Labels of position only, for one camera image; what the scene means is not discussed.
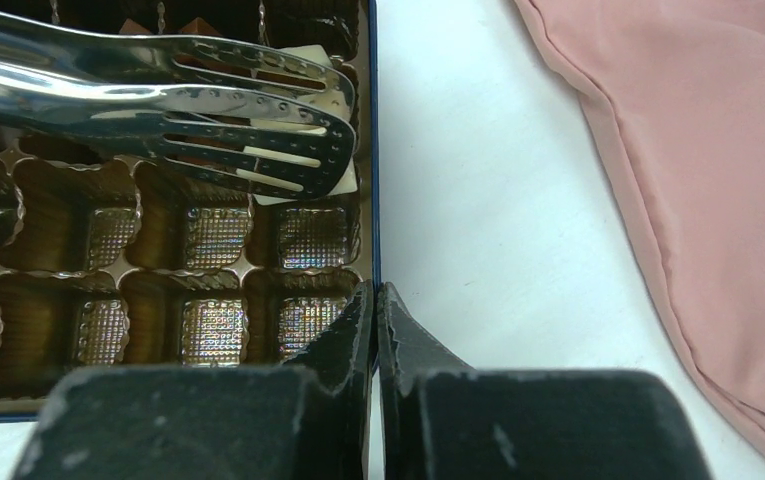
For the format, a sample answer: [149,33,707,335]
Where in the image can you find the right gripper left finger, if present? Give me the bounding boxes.
[13,281,374,479]

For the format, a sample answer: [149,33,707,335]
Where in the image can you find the blue chocolate box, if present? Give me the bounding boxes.
[0,1,380,422]

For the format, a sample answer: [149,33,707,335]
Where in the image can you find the pink cloth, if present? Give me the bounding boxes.
[517,1,765,456]

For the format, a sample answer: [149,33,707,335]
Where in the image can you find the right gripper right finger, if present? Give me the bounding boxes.
[376,283,710,479]

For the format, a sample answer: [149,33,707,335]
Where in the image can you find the silver metal tongs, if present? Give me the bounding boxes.
[0,12,357,201]

